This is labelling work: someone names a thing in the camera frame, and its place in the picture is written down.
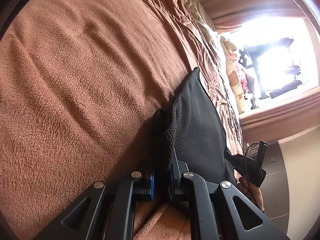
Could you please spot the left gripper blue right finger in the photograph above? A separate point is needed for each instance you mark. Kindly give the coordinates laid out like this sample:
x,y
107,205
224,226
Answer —
x,y
177,170

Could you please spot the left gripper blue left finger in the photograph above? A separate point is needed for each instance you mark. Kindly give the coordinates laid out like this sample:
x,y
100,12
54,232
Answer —
x,y
143,189

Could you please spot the large black t-shirt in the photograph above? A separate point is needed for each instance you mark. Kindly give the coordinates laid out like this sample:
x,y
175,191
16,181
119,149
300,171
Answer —
x,y
192,131

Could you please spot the person's right hand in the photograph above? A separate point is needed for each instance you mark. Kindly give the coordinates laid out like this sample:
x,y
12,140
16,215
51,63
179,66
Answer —
x,y
252,192

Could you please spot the right pink curtain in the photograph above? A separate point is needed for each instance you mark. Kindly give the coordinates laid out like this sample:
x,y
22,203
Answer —
x,y
282,119

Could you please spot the pink curtain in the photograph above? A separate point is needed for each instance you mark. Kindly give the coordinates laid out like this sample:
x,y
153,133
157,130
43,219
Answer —
x,y
282,119
230,15

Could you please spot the bear-print long cushion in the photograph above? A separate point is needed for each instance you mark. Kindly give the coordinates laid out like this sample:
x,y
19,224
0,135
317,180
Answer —
x,y
234,81

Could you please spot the plush toys pile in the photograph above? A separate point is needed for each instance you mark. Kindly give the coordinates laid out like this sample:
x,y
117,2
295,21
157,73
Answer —
x,y
246,81

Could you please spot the hanging dark garment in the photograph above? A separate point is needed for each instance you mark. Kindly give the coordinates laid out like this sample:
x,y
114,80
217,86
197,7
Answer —
x,y
256,51

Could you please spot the brown bed blanket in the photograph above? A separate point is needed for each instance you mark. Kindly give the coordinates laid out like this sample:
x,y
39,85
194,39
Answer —
x,y
80,83

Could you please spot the beige pillow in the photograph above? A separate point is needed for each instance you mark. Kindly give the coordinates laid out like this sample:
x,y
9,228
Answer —
x,y
207,30

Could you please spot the left pink curtain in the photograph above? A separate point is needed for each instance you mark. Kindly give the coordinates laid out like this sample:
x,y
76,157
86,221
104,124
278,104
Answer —
x,y
230,15

